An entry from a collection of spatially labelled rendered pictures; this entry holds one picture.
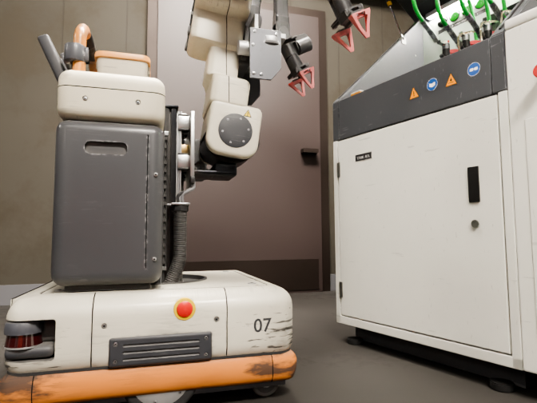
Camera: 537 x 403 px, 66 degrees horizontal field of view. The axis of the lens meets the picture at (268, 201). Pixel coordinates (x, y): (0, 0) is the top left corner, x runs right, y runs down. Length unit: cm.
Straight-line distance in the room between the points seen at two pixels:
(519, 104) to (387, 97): 46
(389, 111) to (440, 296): 63
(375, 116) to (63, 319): 116
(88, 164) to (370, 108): 100
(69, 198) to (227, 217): 194
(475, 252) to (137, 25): 265
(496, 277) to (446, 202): 25
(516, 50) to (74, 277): 123
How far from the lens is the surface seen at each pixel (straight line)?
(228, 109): 127
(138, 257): 104
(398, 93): 151
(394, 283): 147
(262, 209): 295
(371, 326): 157
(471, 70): 136
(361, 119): 161
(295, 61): 173
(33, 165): 302
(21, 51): 324
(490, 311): 129
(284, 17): 179
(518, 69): 129
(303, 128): 315
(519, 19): 133
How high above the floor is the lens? 41
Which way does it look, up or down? 5 degrees up
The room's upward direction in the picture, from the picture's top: straight up
